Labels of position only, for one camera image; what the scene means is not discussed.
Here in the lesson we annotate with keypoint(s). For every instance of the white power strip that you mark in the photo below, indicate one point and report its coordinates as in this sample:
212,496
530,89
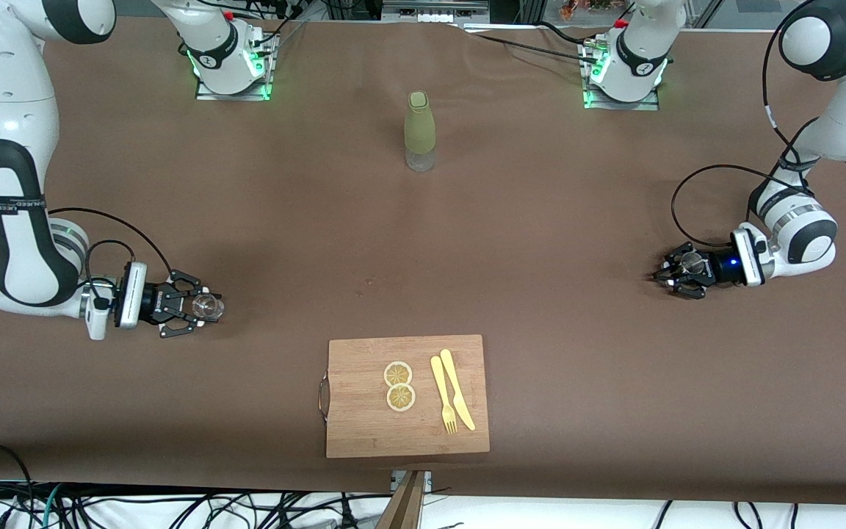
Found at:
434,15

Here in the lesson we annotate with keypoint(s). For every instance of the yellow plastic knife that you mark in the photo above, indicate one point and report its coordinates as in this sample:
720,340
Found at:
452,375

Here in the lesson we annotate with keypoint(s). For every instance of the green sleeved glass bottle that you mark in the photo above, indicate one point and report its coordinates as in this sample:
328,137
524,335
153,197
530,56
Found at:
419,125

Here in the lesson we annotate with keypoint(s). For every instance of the brown table cover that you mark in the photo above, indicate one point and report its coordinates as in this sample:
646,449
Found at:
173,404

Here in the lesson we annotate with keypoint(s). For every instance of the yellow plastic fork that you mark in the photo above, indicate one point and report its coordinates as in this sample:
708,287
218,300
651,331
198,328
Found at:
439,382

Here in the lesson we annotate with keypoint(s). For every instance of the wooden cutting board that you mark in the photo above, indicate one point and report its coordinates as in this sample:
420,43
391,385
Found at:
364,411

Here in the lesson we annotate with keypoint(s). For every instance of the lemon slice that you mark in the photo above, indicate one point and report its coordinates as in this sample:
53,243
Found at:
401,398
397,373

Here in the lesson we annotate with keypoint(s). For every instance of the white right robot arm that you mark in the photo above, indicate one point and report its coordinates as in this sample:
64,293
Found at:
4,88

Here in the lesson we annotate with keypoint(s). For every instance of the aluminium camera mount post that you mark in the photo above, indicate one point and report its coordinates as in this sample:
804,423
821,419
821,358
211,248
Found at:
405,507

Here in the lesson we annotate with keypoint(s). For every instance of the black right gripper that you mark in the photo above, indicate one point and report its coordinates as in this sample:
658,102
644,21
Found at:
151,302

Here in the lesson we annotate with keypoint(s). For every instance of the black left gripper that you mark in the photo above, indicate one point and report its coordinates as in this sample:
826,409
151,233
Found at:
717,267

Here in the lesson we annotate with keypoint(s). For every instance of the clear glass measuring cup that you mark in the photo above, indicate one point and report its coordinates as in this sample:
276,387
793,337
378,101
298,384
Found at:
208,307

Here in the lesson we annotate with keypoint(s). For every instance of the steel double jigger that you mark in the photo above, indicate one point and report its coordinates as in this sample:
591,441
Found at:
693,261

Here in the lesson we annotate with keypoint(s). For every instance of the orange red background object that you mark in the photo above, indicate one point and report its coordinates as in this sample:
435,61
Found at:
592,7

